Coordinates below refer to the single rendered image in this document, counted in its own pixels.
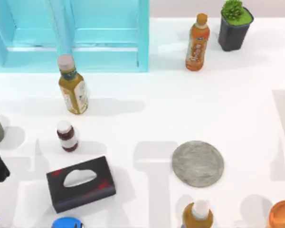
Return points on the orange bottle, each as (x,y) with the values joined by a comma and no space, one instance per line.
(196,47)

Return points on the grey round coaster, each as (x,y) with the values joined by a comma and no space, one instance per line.
(198,164)

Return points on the amber bottle with white cap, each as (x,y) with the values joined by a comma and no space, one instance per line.
(197,217)

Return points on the yellow-green bottle with grey cap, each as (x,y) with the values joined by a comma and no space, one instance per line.
(73,95)

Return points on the small brown bottle, white cap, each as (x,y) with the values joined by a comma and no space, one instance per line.
(67,140)

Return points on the black pot with green plant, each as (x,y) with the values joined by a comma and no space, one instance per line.
(231,35)

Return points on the blue can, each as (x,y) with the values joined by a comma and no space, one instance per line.
(66,223)

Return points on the orange cup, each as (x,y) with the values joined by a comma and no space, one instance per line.
(283,216)

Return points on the light blue rack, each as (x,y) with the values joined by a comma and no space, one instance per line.
(109,35)

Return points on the black tissue box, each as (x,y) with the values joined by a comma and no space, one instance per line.
(85,190)

